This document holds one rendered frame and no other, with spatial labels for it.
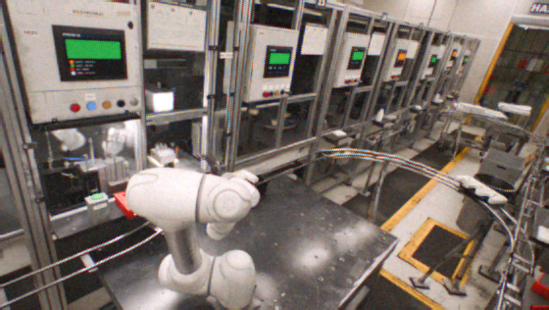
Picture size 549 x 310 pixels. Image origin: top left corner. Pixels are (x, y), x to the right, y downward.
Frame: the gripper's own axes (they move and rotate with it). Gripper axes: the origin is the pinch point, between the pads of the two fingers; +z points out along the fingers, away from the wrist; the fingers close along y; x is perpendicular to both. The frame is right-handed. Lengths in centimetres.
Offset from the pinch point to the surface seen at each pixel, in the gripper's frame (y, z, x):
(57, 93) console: 36, 20, 53
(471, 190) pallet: -29, -103, -186
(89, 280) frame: -83, 38, 49
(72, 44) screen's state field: 54, 18, 47
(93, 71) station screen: 45, 18, 40
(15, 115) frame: 28, 21, 67
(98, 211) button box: -15, 8, 48
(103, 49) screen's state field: 53, 18, 36
